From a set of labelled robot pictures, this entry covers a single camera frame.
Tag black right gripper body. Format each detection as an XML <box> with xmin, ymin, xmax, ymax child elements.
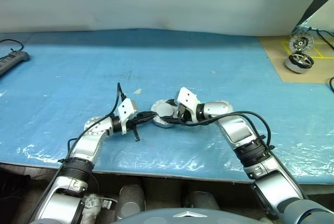
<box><xmin>176</xmin><ymin>103</ymin><xmax>193</xmax><ymax>125</ymax></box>

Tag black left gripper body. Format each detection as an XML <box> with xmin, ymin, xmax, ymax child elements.
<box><xmin>126</xmin><ymin>113</ymin><xmax>141</xmax><ymax>142</ymax></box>

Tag silver motor housing copper windings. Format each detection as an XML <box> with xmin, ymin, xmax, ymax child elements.
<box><xmin>151</xmin><ymin>113</ymin><xmax>181</xmax><ymax>130</ymax></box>

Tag silver motor housing with rotor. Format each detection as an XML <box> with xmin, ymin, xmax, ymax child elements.
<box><xmin>284</xmin><ymin>52</ymin><xmax>314</xmax><ymax>74</ymax></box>

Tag grey rounded cylinder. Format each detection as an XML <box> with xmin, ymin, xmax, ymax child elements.
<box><xmin>118</xmin><ymin>185</ymin><xmax>146</xmax><ymax>220</ymax></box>
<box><xmin>187</xmin><ymin>191</ymin><xmax>220</xmax><ymax>210</ymax></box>

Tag blue plastic table cover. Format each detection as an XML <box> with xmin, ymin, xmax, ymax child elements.
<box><xmin>0</xmin><ymin>28</ymin><xmax>334</xmax><ymax>186</ymax></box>

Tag white plug connector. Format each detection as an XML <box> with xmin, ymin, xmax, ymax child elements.
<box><xmin>102</xmin><ymin>198</ymin><xmax>117</xmax><ymax>209</ymax></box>

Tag white wrapped bundle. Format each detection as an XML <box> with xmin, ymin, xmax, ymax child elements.
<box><xmin>82</xmin><ymin>193</ymin><xmax>101</xmax><ymax>224</ymax></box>

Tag grey robot torso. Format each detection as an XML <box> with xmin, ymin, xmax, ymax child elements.
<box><xmin>109</xmin><ymin>207</ymin><xmax>265</xmax><ymax>224</ymax></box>

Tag brown cardboard sheet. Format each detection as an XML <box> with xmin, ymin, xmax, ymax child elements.
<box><xmin>259</xmin><ymin>35</ymin><xmax>334</xmax><ymax>84</ymax></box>

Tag grey power strip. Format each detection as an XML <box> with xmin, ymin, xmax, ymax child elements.
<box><xmin>0</xmin><ymin>51</ymin><xmax>30</xmax><ymax>77</ymax></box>

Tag yellow tape grid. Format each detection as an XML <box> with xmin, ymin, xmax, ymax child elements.
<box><xmin>281</xmin><ymin>41</ymin><xmax>334</xmax><ymax>59</ymax></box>

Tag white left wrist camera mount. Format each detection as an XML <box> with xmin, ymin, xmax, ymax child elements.
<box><xmin>117</xmin><ymin>98</ymin><xmax>137</xmax><ymax>134</ymax></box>

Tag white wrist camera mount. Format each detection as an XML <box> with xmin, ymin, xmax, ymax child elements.
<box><xmin>174</xmin><ymin>86</ymin><xmax>201</xmax><ymax>123</ymax></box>
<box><xmin>117</xmin><ymin>98</ymin><xmax>137</xmax><ymax>134</ymax></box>

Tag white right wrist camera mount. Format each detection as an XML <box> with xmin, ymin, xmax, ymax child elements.
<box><xmin>174</xmin><ymin>86</ymin><xmax>201</xmax><ymax>123</ymax></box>

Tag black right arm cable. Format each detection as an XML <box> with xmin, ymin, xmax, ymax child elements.
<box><xmin>179</xmin><ymin>111</ymin><xmax>275</xmax><ymax>152</ymax></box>

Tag black power strip cable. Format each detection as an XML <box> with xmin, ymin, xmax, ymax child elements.
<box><xmin>0</xmin><ymin>38</ymin><xmax>25</xmax><ymax>53</ymax></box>

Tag black cable on cardboard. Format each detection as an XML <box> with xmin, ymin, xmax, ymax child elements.
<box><xmin>308</xmin><ymin>26</ymin><xmax>334</xmax><ymax>39</ymax></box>

